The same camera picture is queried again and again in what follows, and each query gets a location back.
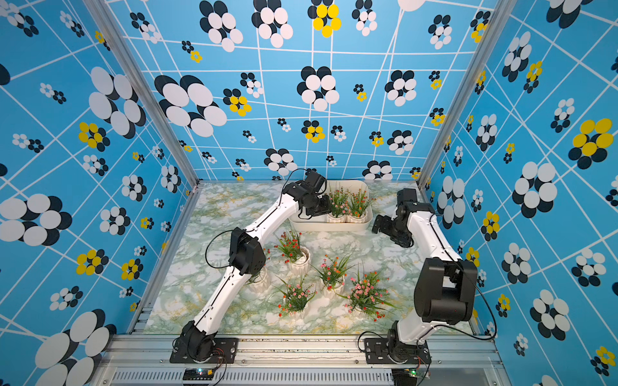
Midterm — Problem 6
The controller board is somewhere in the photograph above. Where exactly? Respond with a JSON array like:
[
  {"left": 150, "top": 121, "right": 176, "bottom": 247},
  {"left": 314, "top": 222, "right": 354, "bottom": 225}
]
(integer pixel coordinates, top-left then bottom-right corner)
[
  {"left": 391, "top": 368, "right": 418, "bottom": 386},
  {"left": 183, "top": 368, "right": 216, "bottom": 384}
]

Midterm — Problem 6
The left aluminium corner post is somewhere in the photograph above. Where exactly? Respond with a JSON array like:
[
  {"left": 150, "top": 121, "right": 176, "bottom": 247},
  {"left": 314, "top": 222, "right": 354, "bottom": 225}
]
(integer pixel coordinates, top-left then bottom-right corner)
[{"left": 84, "top": 1, "right": 200, "bottom": 188}]

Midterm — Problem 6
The white plastic storage box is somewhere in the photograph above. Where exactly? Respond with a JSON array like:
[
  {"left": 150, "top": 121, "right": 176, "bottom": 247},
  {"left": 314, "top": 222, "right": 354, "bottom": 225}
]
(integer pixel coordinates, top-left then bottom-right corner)
[{"left": 290, "top": 180, "right": 373, "bottom": 232}]

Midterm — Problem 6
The orange potted gypsophila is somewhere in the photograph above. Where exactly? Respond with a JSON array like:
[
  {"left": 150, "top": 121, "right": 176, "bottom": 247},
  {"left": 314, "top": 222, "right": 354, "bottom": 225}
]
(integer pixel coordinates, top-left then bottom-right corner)
[{"left": 348, "top": 189, "right": 373, "bottom": 224}]

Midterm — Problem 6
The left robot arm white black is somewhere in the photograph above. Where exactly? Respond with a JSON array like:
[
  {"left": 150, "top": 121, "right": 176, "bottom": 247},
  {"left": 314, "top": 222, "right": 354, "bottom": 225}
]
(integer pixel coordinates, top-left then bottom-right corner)
[{"left": 170, "top": 170, "right": 332, "bottom": 363}]

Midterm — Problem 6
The right controller board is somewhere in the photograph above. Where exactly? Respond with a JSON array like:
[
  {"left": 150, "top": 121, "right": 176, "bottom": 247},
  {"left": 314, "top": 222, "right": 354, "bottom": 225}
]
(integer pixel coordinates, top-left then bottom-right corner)
[{"left": 391, "top": 368, "right": 418, "bottom": 386}]

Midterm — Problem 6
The pink potted gypsophila large right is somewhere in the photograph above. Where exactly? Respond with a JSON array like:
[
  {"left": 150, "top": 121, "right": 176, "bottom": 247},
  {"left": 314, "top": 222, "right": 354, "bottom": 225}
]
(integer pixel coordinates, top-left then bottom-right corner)
[{"left": 341, "top": 271, "right": 394, "bottom": 322}]

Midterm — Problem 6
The red potted gypsophila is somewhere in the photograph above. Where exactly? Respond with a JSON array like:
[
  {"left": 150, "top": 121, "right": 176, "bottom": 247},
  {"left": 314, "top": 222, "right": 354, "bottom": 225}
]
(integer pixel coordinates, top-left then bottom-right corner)
[
  {"left": 327, "top": 188, "right": 350, "bottom": 224},
  {"left": 275, "top": 230, "right": 311, "bottom": 275},
  {"left": 247, "top": 265, "right": 271, "bottom": 294}
]

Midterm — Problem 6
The pink potted gypsophila middle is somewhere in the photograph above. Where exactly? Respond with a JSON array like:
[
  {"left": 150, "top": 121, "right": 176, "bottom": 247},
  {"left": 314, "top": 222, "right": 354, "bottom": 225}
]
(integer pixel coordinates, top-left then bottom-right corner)
[{"left": 312, "top": 255, "right": 351, "bottom": 298}]

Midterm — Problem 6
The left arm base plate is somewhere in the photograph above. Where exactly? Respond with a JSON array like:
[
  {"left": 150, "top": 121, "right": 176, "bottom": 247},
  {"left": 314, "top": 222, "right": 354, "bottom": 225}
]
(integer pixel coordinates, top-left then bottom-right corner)
[{"left": 169, "top": 338, "right": 239, "bottom": 364}]

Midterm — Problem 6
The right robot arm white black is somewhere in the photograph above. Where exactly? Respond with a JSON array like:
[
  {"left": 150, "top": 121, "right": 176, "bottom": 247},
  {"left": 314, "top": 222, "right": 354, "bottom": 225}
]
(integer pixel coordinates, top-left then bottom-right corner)
[{"left": 372, "top": 188, "right": 478, "bottom": 364}]

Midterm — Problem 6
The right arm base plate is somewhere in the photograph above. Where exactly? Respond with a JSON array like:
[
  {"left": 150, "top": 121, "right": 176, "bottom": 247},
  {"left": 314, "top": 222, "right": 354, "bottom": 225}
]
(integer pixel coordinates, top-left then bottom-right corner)
[{"left": 362, "top": 338, "right": 432, "bottom": 366}]

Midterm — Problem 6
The pink potted gypsophila front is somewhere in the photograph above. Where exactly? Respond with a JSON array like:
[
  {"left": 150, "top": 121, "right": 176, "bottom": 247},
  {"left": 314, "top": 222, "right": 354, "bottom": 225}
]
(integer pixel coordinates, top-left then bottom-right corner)
[{"left": 277, "top": 275, "right": 317, "bottom": 318}]

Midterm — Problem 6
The left controller board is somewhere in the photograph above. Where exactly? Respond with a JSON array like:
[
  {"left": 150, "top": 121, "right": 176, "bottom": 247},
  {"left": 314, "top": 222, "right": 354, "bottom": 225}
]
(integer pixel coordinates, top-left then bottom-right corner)
[{"left": 183, "top": 368, "right": 216, "bottom": 384}]

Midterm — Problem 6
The right aluminium corner post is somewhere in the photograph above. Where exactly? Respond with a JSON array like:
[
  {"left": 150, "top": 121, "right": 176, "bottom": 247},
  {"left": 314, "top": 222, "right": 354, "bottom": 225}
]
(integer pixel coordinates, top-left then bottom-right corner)
[{"left": 417, "top": 0, "right": 517, "bottom": 189}]

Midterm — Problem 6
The aluminium corner post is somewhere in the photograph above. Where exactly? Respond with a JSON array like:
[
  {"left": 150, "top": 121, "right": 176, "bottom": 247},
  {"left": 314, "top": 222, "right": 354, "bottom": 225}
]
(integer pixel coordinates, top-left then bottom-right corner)
[
  {"left": 417, "top": 0, "right": 517, "bottom": 189},
  {"left": 84, "top": 1, "right": 200, "bottom": 188}
]

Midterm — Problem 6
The aluminium front rail frame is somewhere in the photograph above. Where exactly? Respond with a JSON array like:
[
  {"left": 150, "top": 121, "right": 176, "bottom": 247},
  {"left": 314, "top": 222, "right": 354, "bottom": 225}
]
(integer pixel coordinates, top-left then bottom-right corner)
[{"left": 92, "top": 335, "right": 511, "bottom": 385}]

